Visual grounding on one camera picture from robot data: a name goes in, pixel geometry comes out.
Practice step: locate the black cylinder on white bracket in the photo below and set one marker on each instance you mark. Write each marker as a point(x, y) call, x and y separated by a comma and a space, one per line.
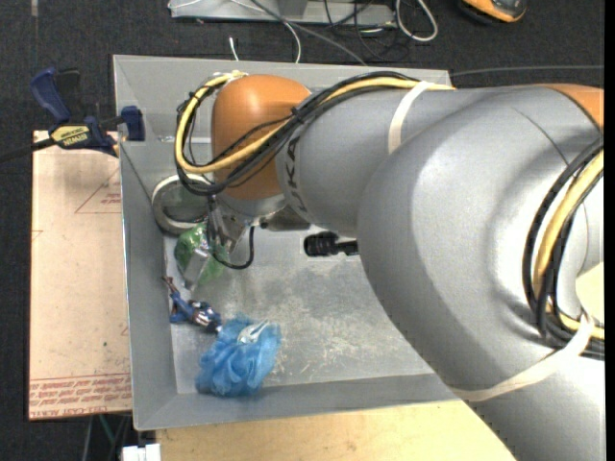
point(323, 245)

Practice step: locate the blue mesh bath sponge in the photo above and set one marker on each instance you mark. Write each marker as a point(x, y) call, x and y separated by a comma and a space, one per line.
point(238, 360)

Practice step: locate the brown cardboard board, red print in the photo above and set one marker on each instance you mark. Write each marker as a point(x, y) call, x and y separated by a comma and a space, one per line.
point(77, 281)

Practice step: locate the blue and red toy figure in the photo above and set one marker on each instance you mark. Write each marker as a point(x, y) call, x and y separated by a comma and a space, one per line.
point(194, 311)

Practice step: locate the white tape roll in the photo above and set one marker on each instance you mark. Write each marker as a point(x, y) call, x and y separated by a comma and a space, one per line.
point(163, 214)

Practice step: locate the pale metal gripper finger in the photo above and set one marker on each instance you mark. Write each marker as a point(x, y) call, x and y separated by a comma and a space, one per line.
point(198, 268)

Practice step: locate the green soft object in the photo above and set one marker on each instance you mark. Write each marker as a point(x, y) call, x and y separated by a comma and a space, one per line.
point(185, 245)

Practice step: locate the grey metal bin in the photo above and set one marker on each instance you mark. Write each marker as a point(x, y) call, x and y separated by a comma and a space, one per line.
point(317, 305)

